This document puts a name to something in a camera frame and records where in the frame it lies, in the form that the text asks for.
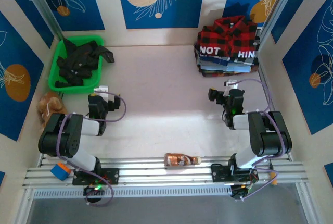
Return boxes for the black pinstriped long sleeve shirt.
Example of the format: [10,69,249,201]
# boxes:
[55,38,115,89]

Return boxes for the green plastic basket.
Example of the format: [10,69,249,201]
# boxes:
[47,35,105,94]

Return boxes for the dark multicolour plaid folded shirt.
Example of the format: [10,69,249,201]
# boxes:
[199,68,258,78]

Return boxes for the light blue folded shirt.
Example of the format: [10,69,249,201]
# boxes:
[197,57,253,73]

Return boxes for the brown plush bear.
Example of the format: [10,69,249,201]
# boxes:
[36,91,68,126]

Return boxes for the red black plaid shirt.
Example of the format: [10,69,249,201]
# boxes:
[195,15,261,60]

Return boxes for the blue orange toy block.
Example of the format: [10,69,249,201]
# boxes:
[50,161,71,182]

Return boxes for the brown drink bottle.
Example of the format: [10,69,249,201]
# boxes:
[163,152,202,169]

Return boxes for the black connector board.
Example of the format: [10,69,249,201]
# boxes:
[230,184,252,200]
[83,184,105,196]

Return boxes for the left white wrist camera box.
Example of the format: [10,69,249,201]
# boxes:
[93,85,109,100]

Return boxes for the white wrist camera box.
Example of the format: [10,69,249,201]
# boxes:
[225,79,239,91]
[93,85,109,100]

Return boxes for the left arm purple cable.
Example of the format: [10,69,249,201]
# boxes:
[56,91,127,207]

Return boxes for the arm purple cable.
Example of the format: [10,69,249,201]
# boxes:
[56,91,127,207]
[226,78,286,203]

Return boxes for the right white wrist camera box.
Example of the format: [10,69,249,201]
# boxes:
[225,79,239,91]

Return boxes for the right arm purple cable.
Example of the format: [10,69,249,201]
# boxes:
[226,78,286,203]

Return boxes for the aluminium side rail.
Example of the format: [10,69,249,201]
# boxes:
[259,49,293,161]

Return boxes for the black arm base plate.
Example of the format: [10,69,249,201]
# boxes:
[72,168,120,185]
[211,163,260,183]

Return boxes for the aluminium rail base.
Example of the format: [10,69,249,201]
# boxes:
[22,156,305,191]

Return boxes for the yellow handled screwdriver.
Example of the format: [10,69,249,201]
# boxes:
[269,160,278,185]

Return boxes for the white slotted cable duct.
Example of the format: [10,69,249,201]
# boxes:
[32,185,234,199]

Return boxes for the aluminium frame post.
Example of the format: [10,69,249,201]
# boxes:
[19,0,65,40]
[257,0,305,50]

